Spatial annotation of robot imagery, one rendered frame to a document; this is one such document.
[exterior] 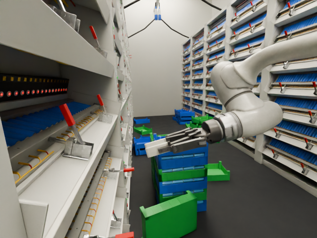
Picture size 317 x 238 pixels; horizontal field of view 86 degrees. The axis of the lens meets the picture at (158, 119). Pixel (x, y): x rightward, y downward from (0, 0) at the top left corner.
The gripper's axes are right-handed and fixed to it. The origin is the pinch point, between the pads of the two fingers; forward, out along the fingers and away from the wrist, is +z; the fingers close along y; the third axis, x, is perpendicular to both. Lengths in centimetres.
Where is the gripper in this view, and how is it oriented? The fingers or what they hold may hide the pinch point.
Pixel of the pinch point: (156, 147)
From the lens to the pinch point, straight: 53.8
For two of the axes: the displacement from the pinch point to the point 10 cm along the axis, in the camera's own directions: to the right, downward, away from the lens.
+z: -9.6, 2.7, -0.9
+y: 1.5, 2.0, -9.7
